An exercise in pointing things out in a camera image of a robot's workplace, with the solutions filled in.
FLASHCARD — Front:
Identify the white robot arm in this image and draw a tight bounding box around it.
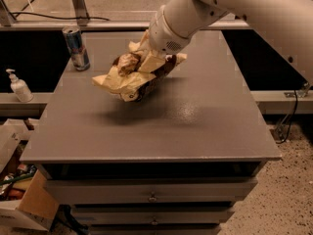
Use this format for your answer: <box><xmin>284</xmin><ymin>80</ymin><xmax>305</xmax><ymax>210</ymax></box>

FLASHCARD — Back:
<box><xmin>139</xmin><ymin>0</ymin><xmax>313</xmax><ymax>83</ymax></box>

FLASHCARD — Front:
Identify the black cable on ledge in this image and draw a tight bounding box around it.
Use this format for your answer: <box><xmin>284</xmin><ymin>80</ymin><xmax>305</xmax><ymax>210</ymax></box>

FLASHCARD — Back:
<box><xmin>9</xmin><ymin>11</ymin><xmax>112</xmax><ymax>22</ymax></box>

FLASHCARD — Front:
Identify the grey drawer cabinet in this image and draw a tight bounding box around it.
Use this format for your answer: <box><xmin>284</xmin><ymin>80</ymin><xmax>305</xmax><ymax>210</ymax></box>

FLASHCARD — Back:
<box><xmin>22</xmin><ymin>30</ymin><xmax>281</xmax><ymax>235</ymax></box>

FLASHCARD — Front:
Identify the cardboard box with items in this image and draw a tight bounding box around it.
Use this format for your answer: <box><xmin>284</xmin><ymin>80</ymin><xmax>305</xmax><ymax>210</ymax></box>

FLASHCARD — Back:
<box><xmin>0</xmin><ymin>118</ymin><xmax>59</xmax><ymax>231</ymax></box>

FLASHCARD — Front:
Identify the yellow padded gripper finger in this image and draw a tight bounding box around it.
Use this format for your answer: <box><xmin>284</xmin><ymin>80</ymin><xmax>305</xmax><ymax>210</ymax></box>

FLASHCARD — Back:
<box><xmin>138</xmin><ymin>51</ymin><xmax>165</xmax><ymax>73</ymax></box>
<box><xmin>128</xmin><ymin>30</ymin><xmax>151</xmax><ymax>53</ymax></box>

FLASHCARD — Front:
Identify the brown sea salt chip bag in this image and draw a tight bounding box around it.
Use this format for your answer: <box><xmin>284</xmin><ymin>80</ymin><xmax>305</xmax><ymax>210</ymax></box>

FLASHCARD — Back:
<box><xmin>92</xmin><ymin>52</ymin><xmax>187</xmax><ymax>102</ymax></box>

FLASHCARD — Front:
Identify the black cable on floor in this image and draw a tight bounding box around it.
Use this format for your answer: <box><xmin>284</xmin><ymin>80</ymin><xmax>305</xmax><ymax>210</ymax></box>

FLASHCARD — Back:
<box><xmin>275</xmin><ymin>89</ymin><xmax>299</xmax><ymax>145</ymax></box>

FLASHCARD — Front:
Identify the white pump dispenser bottle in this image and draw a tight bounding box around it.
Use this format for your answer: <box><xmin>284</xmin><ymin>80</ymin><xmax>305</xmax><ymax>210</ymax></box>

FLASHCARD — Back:
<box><xmin>6</xmin><ymin>69</ymin><xmax>33</xmax><ymax>103</ymax></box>

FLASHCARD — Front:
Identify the top drawer knob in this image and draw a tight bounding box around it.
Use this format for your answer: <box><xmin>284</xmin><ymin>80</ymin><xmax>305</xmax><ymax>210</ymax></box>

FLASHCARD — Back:
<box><xmin>148</xmin><ymin>193</ymin><xmax>157</xmax><ymax>203</ymax></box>

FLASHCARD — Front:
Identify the blue silver redbull can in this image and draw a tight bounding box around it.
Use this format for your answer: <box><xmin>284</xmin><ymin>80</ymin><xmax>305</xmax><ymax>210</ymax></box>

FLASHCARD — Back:
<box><xmin>63</xmin><ymin>26</ymin><xmax>90</xmax><ymax>71</ymax></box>

